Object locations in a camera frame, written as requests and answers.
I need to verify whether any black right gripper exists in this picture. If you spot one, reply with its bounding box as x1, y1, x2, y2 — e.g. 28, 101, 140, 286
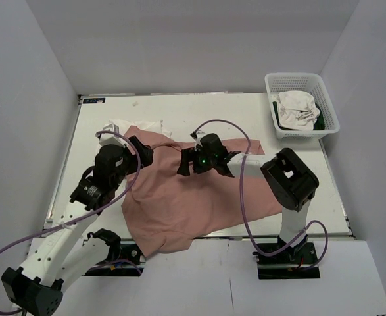
178, 147, 216, 177

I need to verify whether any pink t shirt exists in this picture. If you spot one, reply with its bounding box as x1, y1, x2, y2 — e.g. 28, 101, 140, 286
120, 126, 287, 257

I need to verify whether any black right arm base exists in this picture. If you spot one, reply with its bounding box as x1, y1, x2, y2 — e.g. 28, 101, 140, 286
253, 236, 320, 280

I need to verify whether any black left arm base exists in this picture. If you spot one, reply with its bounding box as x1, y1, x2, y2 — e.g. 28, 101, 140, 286
84, 242, 146, 277

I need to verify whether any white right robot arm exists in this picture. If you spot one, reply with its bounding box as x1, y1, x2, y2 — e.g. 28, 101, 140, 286
177, 132, 319, 263

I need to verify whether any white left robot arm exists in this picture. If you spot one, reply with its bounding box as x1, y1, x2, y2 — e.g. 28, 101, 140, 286
1, 136, 153, 315

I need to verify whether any white folded t shirt stack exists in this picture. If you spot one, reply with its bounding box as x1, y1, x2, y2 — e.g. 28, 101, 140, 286
103, 119, 172, 138

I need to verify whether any white crumpled t shirt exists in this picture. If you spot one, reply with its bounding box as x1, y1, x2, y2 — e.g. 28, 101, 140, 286
276, 90, 320, 132

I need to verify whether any dark green t shirt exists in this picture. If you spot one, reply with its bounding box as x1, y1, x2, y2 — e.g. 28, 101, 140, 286
272, 101, 325, 130

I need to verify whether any white plastic basket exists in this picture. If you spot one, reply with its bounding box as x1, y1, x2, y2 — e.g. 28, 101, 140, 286
265, 72, 340, 140

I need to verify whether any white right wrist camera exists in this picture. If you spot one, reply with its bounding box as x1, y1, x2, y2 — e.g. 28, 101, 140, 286
190, 130, 206, 144

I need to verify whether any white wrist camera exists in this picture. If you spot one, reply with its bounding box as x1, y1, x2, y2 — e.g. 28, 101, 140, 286
190, 130, 206, 144
95, 122, 127, 147

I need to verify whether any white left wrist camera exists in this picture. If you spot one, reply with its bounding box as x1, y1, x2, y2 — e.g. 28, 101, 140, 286
95, 122, 127, 147

